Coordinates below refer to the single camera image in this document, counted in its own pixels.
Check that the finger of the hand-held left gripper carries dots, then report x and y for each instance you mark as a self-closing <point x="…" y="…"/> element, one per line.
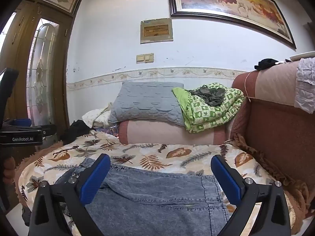
<point x="24" y="122"/>
<point x="46" y="129"/>

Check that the beige light switch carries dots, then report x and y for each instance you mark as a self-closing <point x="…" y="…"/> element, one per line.
<point x="140" y="58"/>
<point x="149" y="57"/>

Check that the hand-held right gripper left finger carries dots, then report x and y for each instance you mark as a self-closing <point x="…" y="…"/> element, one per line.
<point x="94" y="179"/>

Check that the white crumpled cloth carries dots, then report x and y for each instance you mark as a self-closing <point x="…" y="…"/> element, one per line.
<point x="94" y="116"/>

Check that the dark olive cloth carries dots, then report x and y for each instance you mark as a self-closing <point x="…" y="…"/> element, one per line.
<point x="209" y="94"/>

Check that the pink sofa armrest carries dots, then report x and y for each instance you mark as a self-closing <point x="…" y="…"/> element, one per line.
<point x="167" y="134"/>

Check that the leaf print blanket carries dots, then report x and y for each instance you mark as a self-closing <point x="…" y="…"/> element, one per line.
<point x="157" y="157"/>

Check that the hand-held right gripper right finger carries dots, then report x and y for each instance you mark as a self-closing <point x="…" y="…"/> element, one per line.
<point x="227" y="180"/>

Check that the green patterned quilt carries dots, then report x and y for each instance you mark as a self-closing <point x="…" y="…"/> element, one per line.
<point x="211" y="116"/>

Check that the beige wall panel box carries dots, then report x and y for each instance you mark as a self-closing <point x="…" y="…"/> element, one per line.
<point x="156" y="30"/>

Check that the blue denim pants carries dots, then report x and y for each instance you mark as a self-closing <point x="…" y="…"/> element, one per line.
<point x="152" y="196"/>

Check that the white ruffled cloth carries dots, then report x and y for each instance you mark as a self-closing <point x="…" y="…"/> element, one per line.
<point x="306" y="86"/>

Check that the brown sofa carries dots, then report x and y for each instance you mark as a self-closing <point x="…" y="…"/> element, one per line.
<point x="278" y="132"/>

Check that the small black cloth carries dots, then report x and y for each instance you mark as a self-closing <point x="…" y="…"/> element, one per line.
<point x="265" y="64"/>

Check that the grey quilted pillow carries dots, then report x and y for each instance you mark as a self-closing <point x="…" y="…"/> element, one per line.
<point x="145" y="103"/>

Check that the purple printed cloth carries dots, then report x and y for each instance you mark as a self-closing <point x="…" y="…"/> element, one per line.
<point x="105" y="129"/>

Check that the wooden door with patterned glass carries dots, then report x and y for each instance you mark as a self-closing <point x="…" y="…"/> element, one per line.
<point x="59" y="54"/>

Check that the flat white object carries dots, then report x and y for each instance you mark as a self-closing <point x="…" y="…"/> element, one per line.
<point x="302" y="55"/>

